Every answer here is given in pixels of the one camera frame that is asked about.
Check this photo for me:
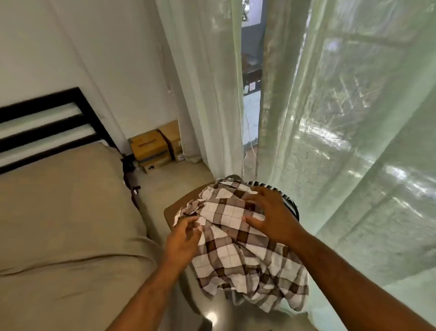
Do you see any bed with taupe sheet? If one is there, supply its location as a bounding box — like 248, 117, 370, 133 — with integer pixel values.
0, 140, 168, 331

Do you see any cardboard box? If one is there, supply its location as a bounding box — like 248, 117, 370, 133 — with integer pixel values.
129, 130, 173, 173
158, 120, 185, 162

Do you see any black slatted headboard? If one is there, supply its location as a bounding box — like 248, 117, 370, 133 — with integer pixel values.
0, 86, 137, 175

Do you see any person's left forearm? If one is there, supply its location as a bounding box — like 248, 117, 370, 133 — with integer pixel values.
105, 262, 198, 331

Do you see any brown white plaid shirt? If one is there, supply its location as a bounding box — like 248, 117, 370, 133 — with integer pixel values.
173, 177, 310, 313

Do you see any person's left hand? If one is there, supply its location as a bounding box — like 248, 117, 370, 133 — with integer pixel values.
162, 216, 203, 274

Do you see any person's right hand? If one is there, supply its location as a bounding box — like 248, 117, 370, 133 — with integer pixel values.
245, 186, 307, 248

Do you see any sheer white curtain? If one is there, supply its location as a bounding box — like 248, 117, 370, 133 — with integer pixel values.
255, 0, 436, 331
155, 0, 246, 180

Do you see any person's right forearm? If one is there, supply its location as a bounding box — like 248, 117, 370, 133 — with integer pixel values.
286, 228, 436, 331

